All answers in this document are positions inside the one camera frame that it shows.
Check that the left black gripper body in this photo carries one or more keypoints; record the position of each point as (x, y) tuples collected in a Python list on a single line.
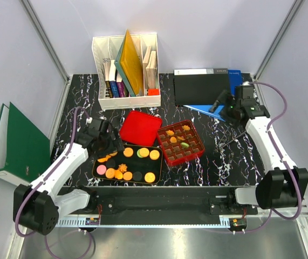
[(106, 141)]

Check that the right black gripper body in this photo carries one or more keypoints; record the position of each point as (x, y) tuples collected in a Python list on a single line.
[(228, 114)]

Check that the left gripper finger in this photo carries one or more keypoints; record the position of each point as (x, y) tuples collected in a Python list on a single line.
[(103, 155), (116, 140)]

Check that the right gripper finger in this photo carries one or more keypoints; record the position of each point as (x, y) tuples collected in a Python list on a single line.
[(229, 101), (220, 100)]

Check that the red tin lid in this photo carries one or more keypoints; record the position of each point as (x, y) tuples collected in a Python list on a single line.
[(140, 128)]

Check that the red tin box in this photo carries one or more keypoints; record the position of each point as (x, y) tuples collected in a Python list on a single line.
[(180, 143)]

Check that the green sandwich cookie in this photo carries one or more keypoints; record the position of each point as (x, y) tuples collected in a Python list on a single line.
[(138, 154), (184, 145)]

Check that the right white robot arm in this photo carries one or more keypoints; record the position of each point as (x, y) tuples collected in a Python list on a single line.
[(284, 183)]

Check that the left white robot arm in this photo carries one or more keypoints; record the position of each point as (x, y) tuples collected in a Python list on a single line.
[(38, 206)]

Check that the fish shaped cookie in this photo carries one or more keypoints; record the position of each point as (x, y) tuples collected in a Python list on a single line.
[(102, 160)]

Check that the round biscuit behind green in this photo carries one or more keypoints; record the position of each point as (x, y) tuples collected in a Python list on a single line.
[(128, 152)]

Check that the black sandwich cookie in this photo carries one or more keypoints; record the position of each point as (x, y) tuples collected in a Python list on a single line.
[(137, 176), (111, 163)]

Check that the pink sandwich cookie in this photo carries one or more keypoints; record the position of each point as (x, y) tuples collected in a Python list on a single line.
[(101, 169)]

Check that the swirl meringue cookie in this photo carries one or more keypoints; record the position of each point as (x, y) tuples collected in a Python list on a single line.
[(122, 168)]

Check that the lower round biscuit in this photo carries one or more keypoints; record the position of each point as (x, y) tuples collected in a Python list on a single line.
[(110, 173)]

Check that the black folder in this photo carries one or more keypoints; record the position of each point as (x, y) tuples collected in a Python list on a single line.
[(199, 86)]

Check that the light blue folder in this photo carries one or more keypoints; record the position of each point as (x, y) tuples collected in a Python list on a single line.
[(205, 109)]

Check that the small fish cookie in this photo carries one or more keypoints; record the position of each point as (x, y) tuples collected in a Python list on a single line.
[(118, 175)]

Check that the black cookie tray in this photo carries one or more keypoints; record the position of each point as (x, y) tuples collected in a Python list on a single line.
[(135, 164)]

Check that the plain round orange cookie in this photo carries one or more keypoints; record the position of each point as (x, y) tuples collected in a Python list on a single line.
[(127, 176)]

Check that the far right round biscuit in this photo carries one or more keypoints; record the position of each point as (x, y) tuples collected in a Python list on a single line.
[(154, 154)]

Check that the corner round biscuit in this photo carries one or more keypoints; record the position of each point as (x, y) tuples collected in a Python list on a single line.
[(149, 177)]

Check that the maple leaf cookie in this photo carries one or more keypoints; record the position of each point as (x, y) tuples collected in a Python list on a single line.
[(186, 127)]

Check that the flower cookie in box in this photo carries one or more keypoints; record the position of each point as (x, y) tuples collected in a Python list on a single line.
[(170, 132)]

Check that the round cookie in box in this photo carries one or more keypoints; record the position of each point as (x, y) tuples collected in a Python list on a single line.
[(173, 140)]

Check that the orange small box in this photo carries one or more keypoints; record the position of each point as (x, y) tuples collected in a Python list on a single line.
[(154, 92)]

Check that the white file organizer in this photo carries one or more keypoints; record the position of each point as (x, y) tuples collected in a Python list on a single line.
[(113, 94)]

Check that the yellow teal book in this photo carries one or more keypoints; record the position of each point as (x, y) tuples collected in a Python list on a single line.
[(129, 66)]

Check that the green ring binder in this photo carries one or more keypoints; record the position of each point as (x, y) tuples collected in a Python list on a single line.
[(24, 149)]

